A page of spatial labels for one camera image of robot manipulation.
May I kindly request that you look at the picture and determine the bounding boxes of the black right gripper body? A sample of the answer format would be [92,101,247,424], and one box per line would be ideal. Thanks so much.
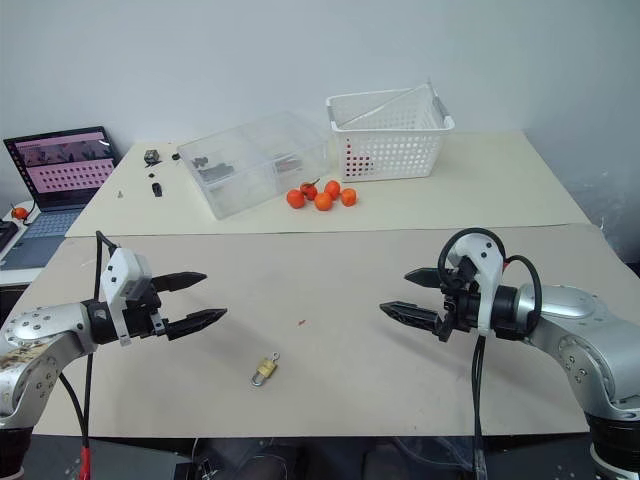
[433,256,484,344]

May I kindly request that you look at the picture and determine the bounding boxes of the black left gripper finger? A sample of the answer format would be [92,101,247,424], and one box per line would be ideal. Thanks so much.
[165,307,229,343]
[151,271,209,294]

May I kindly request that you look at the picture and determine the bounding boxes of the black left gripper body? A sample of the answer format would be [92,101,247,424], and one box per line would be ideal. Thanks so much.
[121,285,169,342]

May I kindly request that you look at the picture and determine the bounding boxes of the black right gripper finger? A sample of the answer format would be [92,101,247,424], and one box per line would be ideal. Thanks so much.
[378,300,444,334]
[403,267,444,290]

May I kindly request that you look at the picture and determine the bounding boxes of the small brass padlock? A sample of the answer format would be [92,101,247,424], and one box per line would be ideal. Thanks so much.
[250,358,278,388]

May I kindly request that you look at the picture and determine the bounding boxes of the black parts in clear box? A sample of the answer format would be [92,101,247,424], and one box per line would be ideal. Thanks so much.
[191,156,236,180]

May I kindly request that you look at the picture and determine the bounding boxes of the clear plastic compartment box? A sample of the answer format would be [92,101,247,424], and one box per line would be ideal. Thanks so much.
[176,110,330,222]

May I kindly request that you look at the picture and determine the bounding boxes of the red item behind basket holes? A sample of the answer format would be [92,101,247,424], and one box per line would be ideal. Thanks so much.
[343,143,374,177]

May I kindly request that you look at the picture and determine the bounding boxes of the white perforated plastic basket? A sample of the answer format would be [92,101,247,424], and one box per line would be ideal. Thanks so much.
[325,81,456,181]

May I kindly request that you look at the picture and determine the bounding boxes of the black flat device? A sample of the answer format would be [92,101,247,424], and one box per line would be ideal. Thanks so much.
[0,221,20,254]

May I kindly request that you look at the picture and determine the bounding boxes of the open laptop with pink screen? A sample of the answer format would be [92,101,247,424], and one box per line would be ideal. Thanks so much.
[0,125,120,272]

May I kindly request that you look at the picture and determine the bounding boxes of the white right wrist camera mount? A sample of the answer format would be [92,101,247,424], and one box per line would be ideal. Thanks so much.
[443,233,507,337]

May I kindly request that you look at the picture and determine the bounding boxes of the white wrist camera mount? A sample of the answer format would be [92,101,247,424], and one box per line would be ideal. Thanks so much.
[443,233,507,337]
[99,248,153,347]

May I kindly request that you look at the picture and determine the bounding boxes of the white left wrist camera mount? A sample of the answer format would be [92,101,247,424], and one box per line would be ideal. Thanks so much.
[99,248,153,347]

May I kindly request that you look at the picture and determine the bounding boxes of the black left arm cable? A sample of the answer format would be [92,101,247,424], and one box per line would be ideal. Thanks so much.
[58,230,121,480]

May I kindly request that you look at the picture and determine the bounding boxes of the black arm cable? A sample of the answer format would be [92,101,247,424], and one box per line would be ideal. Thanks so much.
[58,230,121,480]
[437,227,544,475]

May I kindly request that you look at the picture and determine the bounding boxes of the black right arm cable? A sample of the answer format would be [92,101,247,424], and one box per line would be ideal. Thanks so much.
[437,227,544,475]

